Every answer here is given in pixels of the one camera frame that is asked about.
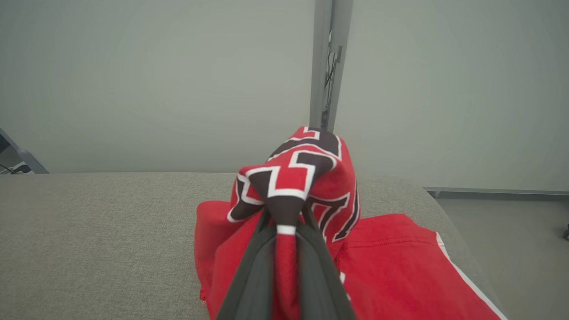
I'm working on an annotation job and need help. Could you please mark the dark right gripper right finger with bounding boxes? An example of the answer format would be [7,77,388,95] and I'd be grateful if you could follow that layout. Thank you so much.
[296,204,357,320]

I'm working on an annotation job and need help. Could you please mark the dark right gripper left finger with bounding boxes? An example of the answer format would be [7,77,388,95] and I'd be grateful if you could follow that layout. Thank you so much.
[216,210,278,320]

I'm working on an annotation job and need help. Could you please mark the red shorts with white stripes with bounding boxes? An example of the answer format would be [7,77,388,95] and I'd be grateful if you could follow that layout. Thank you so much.
[331,213,508,320]

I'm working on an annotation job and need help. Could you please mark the red jersey with white sleeves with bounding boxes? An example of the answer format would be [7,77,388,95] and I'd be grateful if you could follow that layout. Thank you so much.
[194,125,362,320]

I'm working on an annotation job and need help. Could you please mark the grey fabric sofa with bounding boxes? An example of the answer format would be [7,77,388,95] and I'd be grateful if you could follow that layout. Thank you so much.
[0,172,508,320]

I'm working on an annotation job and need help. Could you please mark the grey partition base rail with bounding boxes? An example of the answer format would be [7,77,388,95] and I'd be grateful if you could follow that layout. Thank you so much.
[421,186,569,199]

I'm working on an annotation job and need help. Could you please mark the thin black hanging cable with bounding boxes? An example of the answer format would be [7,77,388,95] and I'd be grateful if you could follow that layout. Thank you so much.
[323,30,343,118]

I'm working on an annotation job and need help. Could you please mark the grey partition post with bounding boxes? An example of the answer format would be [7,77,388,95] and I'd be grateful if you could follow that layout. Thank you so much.
[327,0,355,134]
[309,0,334,130]
[0,128,49,174]

